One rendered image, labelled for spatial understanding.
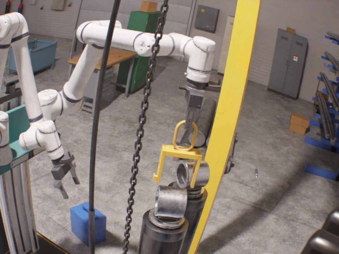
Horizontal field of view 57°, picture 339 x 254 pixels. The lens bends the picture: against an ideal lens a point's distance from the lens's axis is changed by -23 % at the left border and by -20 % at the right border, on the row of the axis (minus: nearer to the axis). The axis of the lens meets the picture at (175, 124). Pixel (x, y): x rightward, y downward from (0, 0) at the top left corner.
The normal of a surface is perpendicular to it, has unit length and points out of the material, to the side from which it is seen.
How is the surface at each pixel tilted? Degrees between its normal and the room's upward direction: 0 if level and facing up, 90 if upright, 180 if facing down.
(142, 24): 90
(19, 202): 90
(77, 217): 90
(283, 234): 0
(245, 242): 0
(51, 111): 90
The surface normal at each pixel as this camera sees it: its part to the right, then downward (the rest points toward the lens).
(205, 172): 0.43, -0.11
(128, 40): -0.70, 0.00
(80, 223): -0.62, 0.19
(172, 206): 0.12, -0.03
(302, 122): -0.31, 0.32
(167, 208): 0.07, 0.26
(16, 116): 0.90, 0.31
